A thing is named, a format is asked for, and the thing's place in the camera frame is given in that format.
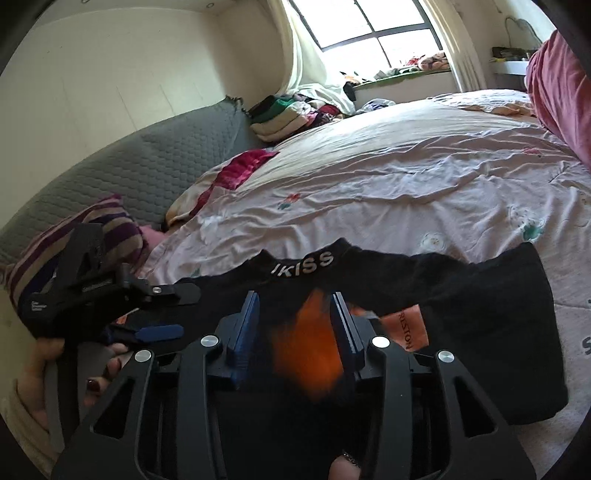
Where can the black garment orange cuffs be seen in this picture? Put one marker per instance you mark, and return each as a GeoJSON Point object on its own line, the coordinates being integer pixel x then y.
{"type": "Point", "coordinates": [496, 316]}

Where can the cream curtain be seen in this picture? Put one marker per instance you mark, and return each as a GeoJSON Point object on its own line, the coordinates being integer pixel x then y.
{"type": "Point", "coordinates": [304, 68]}

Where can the cream and magenta pillow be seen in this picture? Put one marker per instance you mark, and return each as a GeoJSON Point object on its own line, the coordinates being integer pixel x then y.
{"type": "Point", "coordinates": [228, 176]}

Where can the pink blanket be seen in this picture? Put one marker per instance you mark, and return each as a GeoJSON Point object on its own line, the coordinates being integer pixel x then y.
{"type": "Point", "coordinates": [559, 90]}

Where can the right hand painted nail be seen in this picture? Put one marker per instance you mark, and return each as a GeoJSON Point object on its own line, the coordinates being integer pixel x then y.
{"type": "Point", "coordinates": [344, 468]}

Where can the purple beige striped pillow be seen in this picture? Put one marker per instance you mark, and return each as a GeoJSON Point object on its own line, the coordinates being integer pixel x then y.
{"type": "Point", "coordinates": [104, 226]}

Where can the window with dark frame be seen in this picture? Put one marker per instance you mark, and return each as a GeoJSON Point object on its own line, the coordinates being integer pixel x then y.
{"type": "Point", "coordinates": [369, 35]}

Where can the white side desk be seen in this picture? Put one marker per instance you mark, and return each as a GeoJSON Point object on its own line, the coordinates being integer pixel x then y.
{"type": "Point", "coordinates": [510, 61]}

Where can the pink floral bed sheet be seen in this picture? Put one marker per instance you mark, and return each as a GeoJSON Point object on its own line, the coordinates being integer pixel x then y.
{"type": "Point", "coordinates": [413, 179]}

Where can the stack of folded clothes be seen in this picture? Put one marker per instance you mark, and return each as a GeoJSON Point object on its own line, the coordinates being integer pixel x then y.
{"type": "Point", "coordinates": [278, 117]}

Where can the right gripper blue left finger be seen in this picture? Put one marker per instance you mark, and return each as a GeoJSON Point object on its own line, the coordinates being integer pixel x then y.
{"type": "Point", "coordinates": [211, 367]}

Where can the pink quilt under pillow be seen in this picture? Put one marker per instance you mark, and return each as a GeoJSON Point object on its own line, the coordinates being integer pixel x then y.
{"type": "Point", "coordinates": [152, 237]}

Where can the grey quilted headboard cushion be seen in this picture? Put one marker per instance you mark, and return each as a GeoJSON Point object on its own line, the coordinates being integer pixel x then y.
{"type": "Point", "coordinates": [148, 169]}

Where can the left hand painted nails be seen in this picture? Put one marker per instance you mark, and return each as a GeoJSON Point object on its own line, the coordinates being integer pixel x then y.
{"type": "Point", "coordinates": [30, 383]}

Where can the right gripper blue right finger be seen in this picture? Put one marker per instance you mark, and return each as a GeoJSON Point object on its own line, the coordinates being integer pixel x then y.
{"type": "Point", "coordinates": [387, 365]}

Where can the window sill with clutter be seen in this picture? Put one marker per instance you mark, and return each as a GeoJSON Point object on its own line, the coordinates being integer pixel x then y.
{"type": "Point", "coordinates": [414, 68]}

